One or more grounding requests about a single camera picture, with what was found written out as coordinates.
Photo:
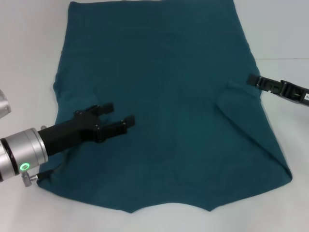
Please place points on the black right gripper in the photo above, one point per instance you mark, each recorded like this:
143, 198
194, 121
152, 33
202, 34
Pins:
295, 94

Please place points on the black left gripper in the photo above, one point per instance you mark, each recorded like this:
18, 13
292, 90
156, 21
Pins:
65, 135

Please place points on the teal blue t-shirt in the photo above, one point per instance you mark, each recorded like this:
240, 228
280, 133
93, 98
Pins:
164, 96

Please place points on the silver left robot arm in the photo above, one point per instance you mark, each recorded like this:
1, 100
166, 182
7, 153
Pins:
21, 149

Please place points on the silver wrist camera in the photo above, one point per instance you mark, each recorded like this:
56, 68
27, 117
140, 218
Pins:
4, 104

